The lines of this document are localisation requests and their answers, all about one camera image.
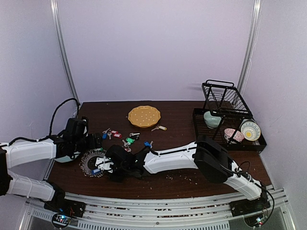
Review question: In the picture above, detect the pale green bowl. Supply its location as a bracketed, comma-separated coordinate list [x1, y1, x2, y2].
[203, 111, 222, 129]

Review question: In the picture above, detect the key with blue tag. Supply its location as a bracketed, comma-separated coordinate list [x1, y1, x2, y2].
[102, 128, 110, 140]

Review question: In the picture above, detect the black wire dish rack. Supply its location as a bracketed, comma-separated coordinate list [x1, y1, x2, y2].
[192, 80, 267, 153]

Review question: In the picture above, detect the key with black tag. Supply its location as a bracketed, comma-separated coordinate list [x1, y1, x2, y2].
[130, 133, 140, 140]

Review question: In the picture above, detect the key with red tag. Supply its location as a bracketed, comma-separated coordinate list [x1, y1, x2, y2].
[107, 130, 122, 139]

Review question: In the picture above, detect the pink patterned bowl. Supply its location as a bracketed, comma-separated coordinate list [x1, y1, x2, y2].
[224, 128, 244, 142]

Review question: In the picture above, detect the large ring of keyrings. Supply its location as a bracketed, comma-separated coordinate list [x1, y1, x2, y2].
[79, 149, 108, 178]

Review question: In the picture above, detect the yellow dotted plate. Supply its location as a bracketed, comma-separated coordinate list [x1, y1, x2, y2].
[128, 105, 161, 128]

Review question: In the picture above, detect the light blue plate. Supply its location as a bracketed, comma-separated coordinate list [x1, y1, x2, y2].
[51, 149, 81, 163]

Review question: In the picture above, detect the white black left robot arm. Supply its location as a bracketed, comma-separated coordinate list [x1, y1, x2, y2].
[0, 117, 102, 213]

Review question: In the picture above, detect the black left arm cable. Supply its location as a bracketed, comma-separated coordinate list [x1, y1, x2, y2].
[47, 97, 81, 138]

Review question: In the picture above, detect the right aluminium corner post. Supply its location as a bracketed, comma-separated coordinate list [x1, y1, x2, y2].
[237, 0, 262, 95]

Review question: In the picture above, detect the key with yellow tag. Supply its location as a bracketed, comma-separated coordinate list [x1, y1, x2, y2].
[151, 125, 167, 131]

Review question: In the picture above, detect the aluminium corner post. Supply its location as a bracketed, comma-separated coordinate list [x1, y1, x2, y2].
[237, 0, 262, 95]
[50, 0, 80, 106]

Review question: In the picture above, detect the left aluminium corner post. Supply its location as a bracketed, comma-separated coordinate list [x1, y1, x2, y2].
[50, 0, 80, 106]

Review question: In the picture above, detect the key with light-blue tag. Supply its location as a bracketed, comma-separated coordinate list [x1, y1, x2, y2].
[144, 141, 153, 148]

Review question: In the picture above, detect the aluminium front rail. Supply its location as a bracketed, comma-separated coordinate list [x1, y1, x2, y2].
[17, 186, 296, 230]

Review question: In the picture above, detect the key with green tag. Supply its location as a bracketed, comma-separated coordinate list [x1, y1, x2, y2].
[122, 138, 135, 147]

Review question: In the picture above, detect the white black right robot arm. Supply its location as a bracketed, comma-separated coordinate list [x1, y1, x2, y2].
[103, 136, 268, 212]

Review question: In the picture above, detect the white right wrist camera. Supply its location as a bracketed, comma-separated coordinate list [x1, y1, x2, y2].
[95, 157, 113, 173]

